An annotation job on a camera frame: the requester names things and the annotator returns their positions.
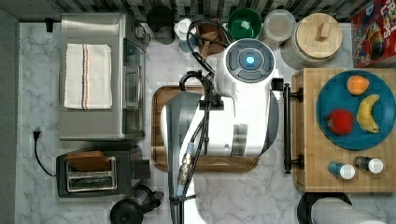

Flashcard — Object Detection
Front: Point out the black drawer handle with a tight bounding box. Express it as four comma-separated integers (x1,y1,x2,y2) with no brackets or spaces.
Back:
283,83,304,175

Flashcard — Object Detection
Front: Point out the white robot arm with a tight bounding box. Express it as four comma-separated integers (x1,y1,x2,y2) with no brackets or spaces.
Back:
161,38,279,224

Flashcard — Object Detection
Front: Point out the wooden serving tray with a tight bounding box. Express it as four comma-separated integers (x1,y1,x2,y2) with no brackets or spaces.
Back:
151,85,259,173

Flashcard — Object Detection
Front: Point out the wooden box with scoop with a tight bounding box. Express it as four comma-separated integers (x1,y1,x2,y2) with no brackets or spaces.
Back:
197,20,226,59

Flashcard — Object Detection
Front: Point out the white capped blue bottle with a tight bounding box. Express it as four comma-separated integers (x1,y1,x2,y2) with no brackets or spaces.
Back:
174,19,197,53

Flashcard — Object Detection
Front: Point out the green mug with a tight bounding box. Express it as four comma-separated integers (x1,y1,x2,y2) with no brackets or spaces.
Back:
227,8,262,40

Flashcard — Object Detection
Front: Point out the dark grey cup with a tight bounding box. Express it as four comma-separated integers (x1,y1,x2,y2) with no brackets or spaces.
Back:
147,6,175,45

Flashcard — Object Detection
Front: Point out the silver toaster oven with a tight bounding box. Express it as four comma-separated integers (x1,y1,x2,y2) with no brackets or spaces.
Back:
59,13,146,141

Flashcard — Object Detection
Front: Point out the white striped dish towel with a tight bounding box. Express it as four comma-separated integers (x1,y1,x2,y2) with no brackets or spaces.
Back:
64,44,112,110

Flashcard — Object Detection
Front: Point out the clear lidded glass jar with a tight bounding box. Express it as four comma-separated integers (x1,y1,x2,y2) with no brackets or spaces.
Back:
259,9,296,50

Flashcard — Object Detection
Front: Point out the brown toast slice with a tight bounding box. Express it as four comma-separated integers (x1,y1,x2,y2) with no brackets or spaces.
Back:
64,151,111,172

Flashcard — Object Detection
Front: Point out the black slot toaster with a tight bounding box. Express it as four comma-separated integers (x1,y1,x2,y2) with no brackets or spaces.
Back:
56,151,150,198

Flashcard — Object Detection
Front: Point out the canister with wooden lid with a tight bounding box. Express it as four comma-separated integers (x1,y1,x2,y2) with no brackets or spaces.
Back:
281,13,343,70

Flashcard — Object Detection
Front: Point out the red apple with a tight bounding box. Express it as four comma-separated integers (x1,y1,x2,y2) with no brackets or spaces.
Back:
326,109,354,135

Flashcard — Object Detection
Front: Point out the paper towel roll holder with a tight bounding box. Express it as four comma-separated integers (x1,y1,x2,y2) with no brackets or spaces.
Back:
297,192,387,224

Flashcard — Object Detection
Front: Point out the blue plate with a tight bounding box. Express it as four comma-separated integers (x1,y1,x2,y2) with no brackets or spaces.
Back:
316,70,395,150

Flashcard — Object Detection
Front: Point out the blue shaker white cap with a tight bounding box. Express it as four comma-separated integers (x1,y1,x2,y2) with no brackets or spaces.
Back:
328,161,356,180

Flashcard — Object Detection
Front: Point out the orange fruit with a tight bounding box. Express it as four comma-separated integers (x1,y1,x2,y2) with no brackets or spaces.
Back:
346,76,370,95

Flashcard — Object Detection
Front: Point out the yellow banana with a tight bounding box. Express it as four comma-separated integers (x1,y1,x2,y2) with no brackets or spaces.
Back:
357,94,379,133

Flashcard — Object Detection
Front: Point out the dark shaker white cap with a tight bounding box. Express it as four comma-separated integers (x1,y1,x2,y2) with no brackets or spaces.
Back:
353,156,384,174

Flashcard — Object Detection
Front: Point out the red cereal box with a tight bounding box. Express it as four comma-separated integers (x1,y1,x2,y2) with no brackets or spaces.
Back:
351,0,396,68

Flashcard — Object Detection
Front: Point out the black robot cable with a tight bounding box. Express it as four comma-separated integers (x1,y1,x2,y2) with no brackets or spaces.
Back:
178,19,233,92

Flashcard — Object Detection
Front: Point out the black power plug cable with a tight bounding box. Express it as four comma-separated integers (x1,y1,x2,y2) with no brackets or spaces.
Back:
32,130,57,177

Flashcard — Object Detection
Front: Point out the black wall outlet plug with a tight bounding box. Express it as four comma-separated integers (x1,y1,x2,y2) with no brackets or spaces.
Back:
45,18,54,33

